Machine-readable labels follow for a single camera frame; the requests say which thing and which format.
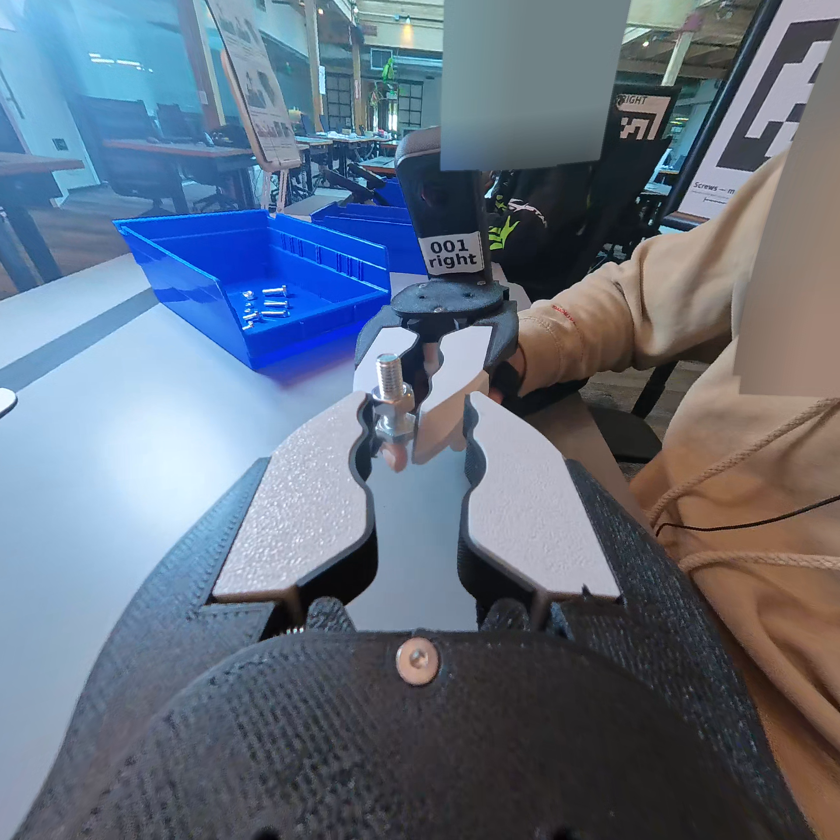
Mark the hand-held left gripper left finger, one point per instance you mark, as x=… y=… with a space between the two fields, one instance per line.
x=295 y=512

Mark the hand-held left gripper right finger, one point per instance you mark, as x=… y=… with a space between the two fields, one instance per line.
x=541 y=512

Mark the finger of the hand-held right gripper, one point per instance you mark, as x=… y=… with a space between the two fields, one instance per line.
x=453 y=394
x=372 y=372

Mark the blue plastic bin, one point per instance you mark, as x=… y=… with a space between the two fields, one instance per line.
x=184 y=263
x=374 y=230

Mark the person's right forearm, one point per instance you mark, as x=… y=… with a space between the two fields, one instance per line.
x=643 y=315

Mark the person's right hand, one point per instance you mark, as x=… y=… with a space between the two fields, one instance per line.
x=394 y=457

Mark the black office chair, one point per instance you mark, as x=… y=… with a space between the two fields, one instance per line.
x=630 y=420

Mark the person's torso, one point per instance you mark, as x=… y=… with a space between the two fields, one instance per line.
x=761 y=604

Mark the black white marker sign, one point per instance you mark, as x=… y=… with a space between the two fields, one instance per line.
x=643 y=114

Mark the wooden poster stand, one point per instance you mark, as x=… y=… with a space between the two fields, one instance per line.
x=256 y=79

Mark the white document stand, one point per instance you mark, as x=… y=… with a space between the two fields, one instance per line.
x=7 y=402

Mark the black framed sign board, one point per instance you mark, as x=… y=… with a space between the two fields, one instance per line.
x=768 y=105

